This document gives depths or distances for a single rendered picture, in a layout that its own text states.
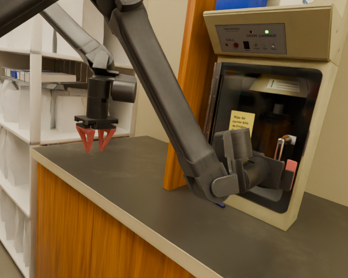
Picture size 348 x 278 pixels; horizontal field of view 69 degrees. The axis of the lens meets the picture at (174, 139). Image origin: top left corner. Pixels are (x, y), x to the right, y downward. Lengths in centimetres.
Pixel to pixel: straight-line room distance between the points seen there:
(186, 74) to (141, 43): 39
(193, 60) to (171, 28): 78
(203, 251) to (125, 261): 31
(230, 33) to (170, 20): 89
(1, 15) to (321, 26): 60
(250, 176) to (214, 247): 23
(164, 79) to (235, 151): 19
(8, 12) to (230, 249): 63
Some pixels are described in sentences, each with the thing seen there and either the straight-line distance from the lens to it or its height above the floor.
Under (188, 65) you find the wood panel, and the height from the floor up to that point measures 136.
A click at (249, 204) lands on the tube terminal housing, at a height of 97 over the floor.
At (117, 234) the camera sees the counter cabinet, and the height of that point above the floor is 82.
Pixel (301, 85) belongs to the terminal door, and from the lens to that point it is 74.
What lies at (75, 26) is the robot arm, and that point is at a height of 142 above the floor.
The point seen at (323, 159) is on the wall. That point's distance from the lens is 120.
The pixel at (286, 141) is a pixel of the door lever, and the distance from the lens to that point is 74.
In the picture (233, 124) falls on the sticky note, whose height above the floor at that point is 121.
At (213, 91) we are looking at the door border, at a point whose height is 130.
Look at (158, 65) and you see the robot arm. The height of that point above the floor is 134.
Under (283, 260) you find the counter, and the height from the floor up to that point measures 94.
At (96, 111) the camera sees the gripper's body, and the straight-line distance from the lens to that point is 71.
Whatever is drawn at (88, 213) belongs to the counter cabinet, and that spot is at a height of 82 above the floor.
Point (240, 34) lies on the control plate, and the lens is 76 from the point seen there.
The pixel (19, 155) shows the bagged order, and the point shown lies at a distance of 190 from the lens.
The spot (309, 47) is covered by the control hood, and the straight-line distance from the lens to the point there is 72.
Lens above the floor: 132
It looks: 13 degrees down
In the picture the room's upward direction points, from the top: 8 degrees clockwise
